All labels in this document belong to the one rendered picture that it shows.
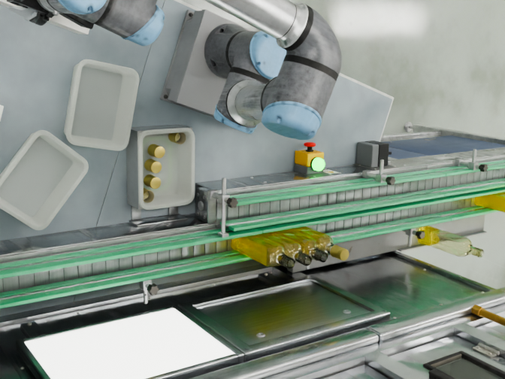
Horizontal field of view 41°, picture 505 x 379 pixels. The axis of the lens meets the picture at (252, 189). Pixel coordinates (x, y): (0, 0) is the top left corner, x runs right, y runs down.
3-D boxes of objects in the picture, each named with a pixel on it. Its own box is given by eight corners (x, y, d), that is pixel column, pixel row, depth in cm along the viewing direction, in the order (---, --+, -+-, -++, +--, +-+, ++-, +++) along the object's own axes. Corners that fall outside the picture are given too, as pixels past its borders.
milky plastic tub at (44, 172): (-23, 191, 174) (-15, 198, 167) (30, 121, 178) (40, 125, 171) (31, 226, 184) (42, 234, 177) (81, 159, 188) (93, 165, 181)
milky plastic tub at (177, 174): (127, 204, 196) (140, 211, 189) (125, 127, 191) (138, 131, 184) (180, 197, 206) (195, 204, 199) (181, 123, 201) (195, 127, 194)
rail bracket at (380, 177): (359, 177, 228) (388, 186, 218) (361, 156, 227) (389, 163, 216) (368, 177, 231) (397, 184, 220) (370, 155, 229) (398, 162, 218)
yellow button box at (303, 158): (293, 171, 228) (306, 174, 222) (294, 148, 226) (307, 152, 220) (309, 168, 232) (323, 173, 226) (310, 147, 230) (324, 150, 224)
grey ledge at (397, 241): (275, 264, 228) (295, 274, 219) (276, 239, 226) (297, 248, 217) (464, 225, 279) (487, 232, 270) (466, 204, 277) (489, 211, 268)
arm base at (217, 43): (210, 17, 188) (229, 17, 180) (254, 31, 196) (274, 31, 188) (199, 71, 189) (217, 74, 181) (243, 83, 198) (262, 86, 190)
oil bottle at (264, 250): (231, 248, 204) (271, 270, 187) (231, 230, 203) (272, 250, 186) (246, 246, 207) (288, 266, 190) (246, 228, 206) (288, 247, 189)
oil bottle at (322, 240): (277, 239, 214) (321, 259, 196) (278, 222, 212) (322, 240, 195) (291, 237, 217) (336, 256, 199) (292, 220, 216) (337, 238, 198)
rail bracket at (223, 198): (206, 230, 198) (228, 241, 187) (207, 174, 194) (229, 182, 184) (215, 228, 199) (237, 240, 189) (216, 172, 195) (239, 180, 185)
